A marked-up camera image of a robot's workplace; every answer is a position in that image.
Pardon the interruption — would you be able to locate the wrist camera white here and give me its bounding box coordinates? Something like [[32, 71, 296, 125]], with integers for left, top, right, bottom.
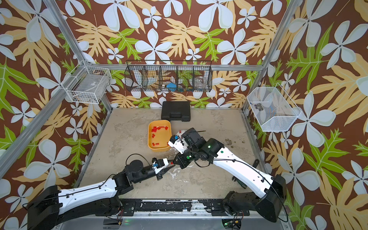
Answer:
[[168, 135, 187, 154], [152, 158, 169, 174]]

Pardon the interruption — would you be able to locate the black plastic tool case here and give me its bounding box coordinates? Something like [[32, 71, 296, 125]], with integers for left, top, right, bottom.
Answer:
[[161, 101, 191, 122]]

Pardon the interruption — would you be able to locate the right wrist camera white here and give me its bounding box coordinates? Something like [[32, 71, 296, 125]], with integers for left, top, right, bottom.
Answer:
[[168, 135, 187, 154]]

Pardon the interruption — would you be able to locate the black wire wall basket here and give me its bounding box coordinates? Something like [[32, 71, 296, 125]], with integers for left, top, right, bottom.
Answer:
[[123, 60, 213, 93]]

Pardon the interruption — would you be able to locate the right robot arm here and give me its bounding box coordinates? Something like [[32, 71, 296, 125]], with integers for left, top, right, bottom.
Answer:
[[168, 128, 287, 222]]

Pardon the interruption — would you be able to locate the yellow plastic tray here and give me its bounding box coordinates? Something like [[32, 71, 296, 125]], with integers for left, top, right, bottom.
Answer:
[[148, 120, 172, 152]]

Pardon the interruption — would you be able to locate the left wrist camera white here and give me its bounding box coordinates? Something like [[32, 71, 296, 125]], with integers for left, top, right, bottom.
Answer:
[[152, 158, 169, 174]]

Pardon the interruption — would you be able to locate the white wire basket left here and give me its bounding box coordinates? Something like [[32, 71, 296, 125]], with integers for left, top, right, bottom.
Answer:
[[63, 61, 112, 104]]

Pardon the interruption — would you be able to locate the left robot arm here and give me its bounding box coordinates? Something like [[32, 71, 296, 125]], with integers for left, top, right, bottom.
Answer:
[[26, 159, 174, 230]]

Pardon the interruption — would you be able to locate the white mesh basket right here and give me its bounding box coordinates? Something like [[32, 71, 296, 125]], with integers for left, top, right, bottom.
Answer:
[[247, 83, 301, 132]]

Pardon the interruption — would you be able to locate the white sphere with screws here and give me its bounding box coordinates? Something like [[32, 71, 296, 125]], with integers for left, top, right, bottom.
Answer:
[[176, 129, 187, 139]]

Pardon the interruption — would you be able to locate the dark green handled tool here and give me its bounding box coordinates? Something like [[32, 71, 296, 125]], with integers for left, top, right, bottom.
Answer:
[[250, 159, 260, 172]]

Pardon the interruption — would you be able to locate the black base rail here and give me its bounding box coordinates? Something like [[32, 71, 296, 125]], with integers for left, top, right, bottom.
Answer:
[[114, 199, 231, 217]]

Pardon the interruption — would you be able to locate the red sleeve pile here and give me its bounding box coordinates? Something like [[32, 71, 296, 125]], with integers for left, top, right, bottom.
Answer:
[[148, 126, 171, 148]]

